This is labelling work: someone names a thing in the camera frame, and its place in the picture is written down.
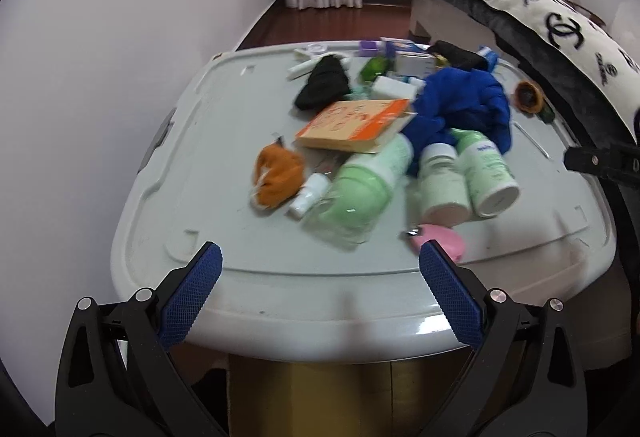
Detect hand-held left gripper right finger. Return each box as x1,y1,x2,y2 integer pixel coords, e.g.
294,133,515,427
418,238,588,437

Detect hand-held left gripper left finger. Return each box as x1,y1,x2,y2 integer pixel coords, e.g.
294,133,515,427
55,241,231,437

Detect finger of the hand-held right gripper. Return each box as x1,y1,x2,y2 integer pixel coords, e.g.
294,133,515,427
563,137,640,192

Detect pink plastic case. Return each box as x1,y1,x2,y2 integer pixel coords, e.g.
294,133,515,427
402,223,466,263

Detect white bottle with white cap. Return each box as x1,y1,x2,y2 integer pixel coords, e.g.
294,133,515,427
416,143,471,224

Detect white bottle with green label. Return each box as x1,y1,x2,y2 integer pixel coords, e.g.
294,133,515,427
450,128,521,219

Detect large light green bottle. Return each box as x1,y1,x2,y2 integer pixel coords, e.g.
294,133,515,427
305,134,416,250

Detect orange cloth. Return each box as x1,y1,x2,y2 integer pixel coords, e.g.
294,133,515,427
251,140,307,210

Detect small white bottle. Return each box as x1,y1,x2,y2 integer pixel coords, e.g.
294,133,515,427
289,172,332,219

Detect blue cloth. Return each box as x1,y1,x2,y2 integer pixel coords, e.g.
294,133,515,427
402,67,515,178

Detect orange white paper box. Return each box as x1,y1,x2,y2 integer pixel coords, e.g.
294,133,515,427
295,98,418,154

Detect black knitted cloth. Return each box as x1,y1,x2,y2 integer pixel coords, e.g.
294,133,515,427
293,56,352,112

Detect orange tape roll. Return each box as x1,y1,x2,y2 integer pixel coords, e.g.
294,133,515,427
514,81,543,114

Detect bed with logo blanket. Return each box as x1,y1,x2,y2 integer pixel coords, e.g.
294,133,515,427
387,0,640,143

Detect blue white packet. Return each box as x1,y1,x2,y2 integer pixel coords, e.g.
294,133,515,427
477,46,501,70

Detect grey bin latch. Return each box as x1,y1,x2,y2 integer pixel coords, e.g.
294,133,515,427
140,110,176,173

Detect grey plastic storage bin lid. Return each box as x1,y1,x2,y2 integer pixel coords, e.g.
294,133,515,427
111,40,618,365

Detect black pouch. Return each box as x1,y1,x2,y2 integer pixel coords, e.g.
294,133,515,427
427,40,488,70

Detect grey white carton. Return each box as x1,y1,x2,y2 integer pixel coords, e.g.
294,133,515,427
395,52,436,78

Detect small white blue box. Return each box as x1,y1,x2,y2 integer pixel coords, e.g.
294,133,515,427
385,71,426,85

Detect blue white carton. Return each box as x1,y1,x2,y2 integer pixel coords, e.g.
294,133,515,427
380,37,431,55

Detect small green bottle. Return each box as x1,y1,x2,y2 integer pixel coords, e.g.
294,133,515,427
357,57,393,84

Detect white plastic clip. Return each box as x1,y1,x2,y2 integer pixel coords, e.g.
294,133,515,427
287,52,321,79

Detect white bed frame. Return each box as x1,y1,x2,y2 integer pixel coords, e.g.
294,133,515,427
410,0,501,48

